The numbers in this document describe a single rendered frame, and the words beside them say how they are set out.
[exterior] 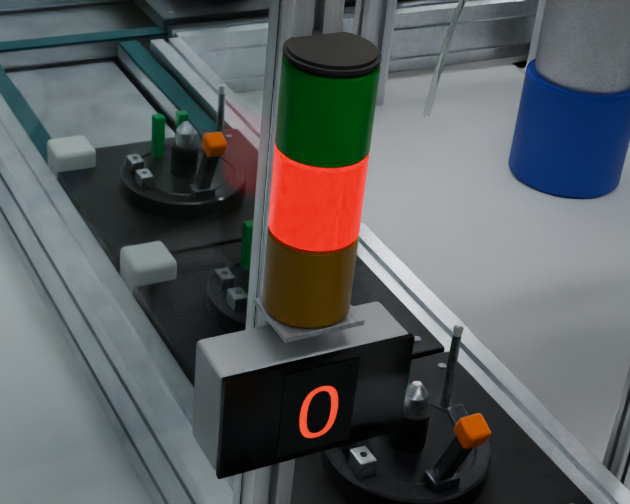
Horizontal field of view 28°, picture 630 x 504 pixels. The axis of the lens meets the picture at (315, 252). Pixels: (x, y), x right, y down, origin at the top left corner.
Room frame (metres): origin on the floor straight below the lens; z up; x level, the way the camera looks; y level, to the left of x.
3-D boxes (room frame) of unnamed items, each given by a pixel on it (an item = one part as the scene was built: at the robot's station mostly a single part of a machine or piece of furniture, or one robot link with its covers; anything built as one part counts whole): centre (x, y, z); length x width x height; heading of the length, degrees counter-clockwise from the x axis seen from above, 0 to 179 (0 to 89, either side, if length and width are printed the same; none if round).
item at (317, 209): (0.59, 0.00, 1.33); 0.05 x 0.05 x 0.05
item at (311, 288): (0.59, 0.00, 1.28); 0.05 x 0.05 x 0.05
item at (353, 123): (0.59, 0.00, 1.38); 0.05 x 0.05 x 0.05
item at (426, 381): (0.80, -0.09, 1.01); 0.24 x 0.24 x 0.13; 30
